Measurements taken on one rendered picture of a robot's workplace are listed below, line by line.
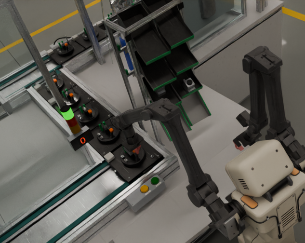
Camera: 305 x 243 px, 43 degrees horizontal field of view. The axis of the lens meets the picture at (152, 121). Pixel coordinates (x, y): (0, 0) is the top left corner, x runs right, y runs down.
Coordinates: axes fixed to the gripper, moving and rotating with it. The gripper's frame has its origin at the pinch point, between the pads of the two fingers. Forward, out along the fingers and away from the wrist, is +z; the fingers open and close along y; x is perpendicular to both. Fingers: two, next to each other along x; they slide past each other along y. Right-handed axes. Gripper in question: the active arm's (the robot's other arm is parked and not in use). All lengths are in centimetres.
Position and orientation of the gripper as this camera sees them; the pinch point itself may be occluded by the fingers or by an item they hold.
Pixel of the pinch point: (137, 152)
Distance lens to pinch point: 202.8
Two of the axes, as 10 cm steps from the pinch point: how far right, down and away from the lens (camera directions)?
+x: 6.0, 4.4, -6.7
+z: 2.3, 7.1, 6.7
